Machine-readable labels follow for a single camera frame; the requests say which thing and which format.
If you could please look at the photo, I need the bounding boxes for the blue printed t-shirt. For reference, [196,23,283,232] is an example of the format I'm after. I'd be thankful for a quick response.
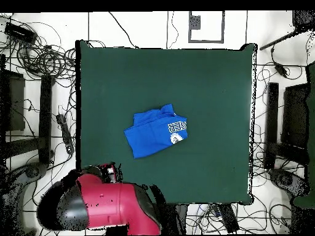
[123,103,188,159]

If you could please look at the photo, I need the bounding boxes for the dark flat panel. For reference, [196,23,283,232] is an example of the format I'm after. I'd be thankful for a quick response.
[0,69,26,132]
[281,83,309,148]

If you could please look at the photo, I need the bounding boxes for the black power strip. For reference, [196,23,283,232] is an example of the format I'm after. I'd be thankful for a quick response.
[55,113,75,155]
[217,203,240,234]

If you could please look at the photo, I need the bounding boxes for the dark stand base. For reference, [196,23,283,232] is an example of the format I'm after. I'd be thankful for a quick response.
[2,162,49,234]
[268,168,309,197]

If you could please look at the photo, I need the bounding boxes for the black upright bar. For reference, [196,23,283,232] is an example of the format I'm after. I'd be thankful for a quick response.
[264,82,279,169]
[38,74,54,165]

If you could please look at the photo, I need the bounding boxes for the dark green table cloth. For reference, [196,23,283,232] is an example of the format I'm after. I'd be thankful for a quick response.
[74,39,258,206]

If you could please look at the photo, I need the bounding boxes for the black electronics box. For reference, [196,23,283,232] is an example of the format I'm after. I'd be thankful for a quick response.
[4,22,38,45]

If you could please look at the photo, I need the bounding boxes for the black power adapter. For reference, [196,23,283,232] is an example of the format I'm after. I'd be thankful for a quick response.
[274,62,289,77]

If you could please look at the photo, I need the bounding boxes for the green cloth of neighbouring table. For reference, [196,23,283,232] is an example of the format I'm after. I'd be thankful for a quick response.
[292,62,315,210]

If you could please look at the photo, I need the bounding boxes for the black tripod stand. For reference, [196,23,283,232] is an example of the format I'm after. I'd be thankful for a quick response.
[259,10,315,51]

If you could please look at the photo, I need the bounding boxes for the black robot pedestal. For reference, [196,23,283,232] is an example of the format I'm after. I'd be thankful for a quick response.
[161,203,189,235]

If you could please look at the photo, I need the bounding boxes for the tangled black cables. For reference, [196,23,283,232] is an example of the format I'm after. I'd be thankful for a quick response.
[0,19,77,82]

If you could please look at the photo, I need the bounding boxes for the grey square floor frame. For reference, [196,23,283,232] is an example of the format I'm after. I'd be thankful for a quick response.
[188,10,225,44]

